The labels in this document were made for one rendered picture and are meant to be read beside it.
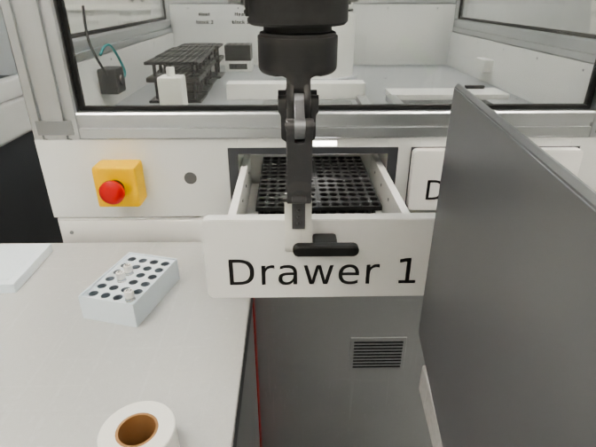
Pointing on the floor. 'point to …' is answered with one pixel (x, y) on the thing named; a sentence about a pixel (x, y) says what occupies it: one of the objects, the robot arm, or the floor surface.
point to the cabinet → (314, 353)
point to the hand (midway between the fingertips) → (298, 223)
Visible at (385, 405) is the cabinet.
